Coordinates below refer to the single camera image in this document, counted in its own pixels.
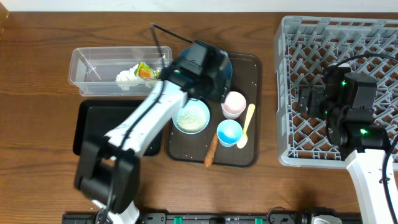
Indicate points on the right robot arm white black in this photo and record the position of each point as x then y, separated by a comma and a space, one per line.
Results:
346, 103

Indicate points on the grey dishwasher rack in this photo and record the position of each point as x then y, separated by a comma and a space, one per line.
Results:
303, 47

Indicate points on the yellow snack wrapper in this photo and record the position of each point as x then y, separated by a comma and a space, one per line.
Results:
146, 72

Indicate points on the orange carrot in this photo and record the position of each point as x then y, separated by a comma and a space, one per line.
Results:
210, 155

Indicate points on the light blue bowl with rice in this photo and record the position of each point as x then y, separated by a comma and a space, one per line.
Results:
193, 117

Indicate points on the blue cup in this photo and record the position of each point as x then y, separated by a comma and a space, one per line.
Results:
229, 132

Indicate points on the clear plastic waste bin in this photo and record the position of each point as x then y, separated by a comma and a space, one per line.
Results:
94, 69

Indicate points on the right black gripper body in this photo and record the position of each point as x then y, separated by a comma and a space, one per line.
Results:
315, 109

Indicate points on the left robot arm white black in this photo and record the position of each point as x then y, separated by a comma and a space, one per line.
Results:
109, 167

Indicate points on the white tissue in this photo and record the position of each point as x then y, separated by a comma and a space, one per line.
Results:
128, 78

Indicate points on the dark blue plate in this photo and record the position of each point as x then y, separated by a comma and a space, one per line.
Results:
196, 77

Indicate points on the pink cup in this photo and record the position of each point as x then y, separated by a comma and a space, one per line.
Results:
234, 105

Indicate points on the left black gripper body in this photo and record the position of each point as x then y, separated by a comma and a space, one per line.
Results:
213, 86

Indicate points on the black tray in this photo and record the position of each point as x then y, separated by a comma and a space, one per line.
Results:
97, 117

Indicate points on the yellow plastic spoon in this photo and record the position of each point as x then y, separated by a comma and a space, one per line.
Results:
244, 138

